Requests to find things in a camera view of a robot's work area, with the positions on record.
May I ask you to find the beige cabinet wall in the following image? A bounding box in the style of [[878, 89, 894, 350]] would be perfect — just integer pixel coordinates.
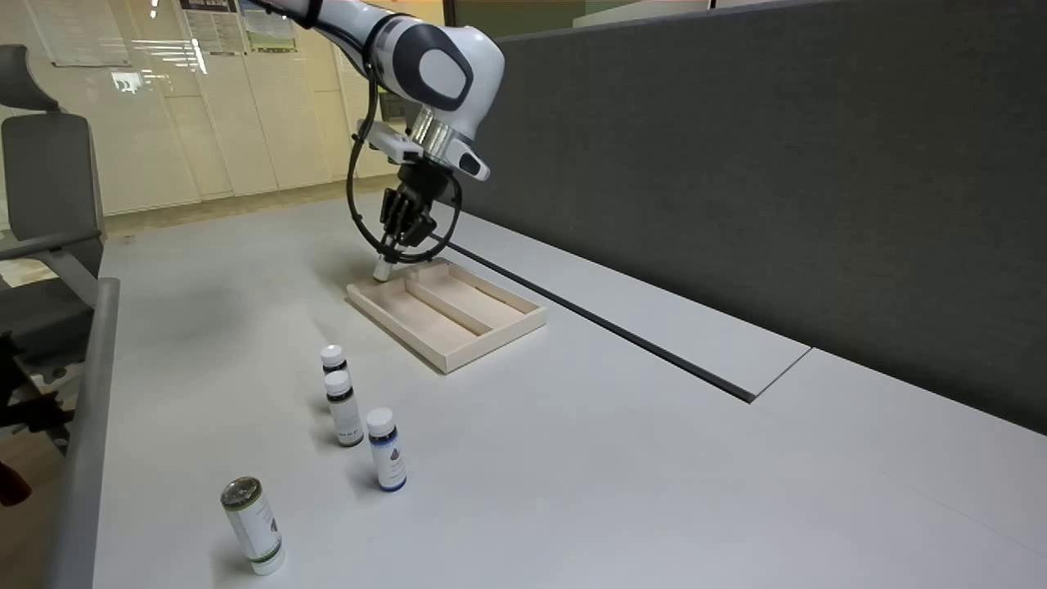
[[0, 0, 451, 223]]

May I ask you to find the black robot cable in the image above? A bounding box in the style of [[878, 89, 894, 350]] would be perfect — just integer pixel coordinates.
[[345, 41, 467, 268]]

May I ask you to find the shallow wooden tray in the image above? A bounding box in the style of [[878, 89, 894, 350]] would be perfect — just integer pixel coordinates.
[[345, 254, 550, 378]]

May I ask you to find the grey cable cover panel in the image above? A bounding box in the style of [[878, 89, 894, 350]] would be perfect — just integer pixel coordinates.
[[434, 207, 813, 406]]

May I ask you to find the large grey partition panel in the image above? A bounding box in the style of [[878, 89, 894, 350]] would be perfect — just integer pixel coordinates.
[[451, 0, 1047, 437]]

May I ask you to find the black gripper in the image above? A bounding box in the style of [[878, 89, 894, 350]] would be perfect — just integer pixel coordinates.
[[375, 159, 463, 265]]

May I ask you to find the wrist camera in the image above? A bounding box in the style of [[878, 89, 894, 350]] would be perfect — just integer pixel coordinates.
[[406, 106, 496, 187]]

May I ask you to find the grey office chair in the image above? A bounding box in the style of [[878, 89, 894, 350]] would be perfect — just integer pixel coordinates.
[[0, 41, 111, 450]]

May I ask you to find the small white bottle silver cap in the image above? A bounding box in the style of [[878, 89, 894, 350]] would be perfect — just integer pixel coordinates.
[[215, 475, 288, 578]]

